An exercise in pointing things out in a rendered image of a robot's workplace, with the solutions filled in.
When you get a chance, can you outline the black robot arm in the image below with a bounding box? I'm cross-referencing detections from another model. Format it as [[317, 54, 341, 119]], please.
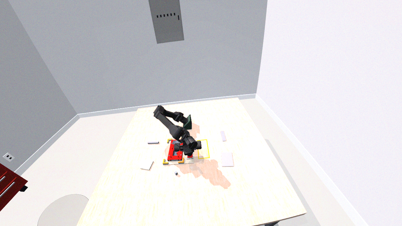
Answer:
[[153, 105, 198, 155]]

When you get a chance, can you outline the red rectangular plate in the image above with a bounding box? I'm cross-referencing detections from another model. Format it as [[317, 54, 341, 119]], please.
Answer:
[[167, 140, 183, 161]]

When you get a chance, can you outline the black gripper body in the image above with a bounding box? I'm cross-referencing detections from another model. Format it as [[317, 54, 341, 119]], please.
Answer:
[[174, 141, 202, 152]]

